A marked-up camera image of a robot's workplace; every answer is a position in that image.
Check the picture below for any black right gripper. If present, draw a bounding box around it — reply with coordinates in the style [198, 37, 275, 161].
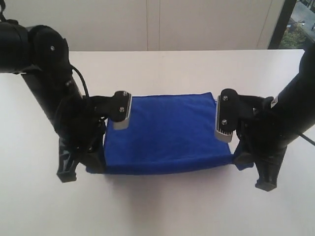
[233, 99, 286, 191]

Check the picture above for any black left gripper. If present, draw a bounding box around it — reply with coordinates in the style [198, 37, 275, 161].
[53, 95, 106, 183]

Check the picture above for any blue microfiber cloth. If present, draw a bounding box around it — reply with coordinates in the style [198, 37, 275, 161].
[85, 92, 255, 176]

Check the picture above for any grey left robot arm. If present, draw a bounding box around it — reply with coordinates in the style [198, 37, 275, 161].
[0, 20, 106, 182]

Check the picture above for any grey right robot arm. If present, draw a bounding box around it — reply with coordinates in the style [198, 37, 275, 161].
[235, 46, 315, 192]

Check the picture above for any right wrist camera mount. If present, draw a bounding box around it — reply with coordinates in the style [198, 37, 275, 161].
[215, 88, 274, 143]

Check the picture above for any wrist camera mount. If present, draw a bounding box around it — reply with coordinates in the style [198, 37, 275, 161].
[86, 90, 132, 130]
[215, 88, 274, 143]

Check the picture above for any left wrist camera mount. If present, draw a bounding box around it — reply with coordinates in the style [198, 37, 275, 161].
[86, 90, 132, 130]

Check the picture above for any black window frame post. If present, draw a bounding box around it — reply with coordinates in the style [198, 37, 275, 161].
[268, 0, 297, 50]

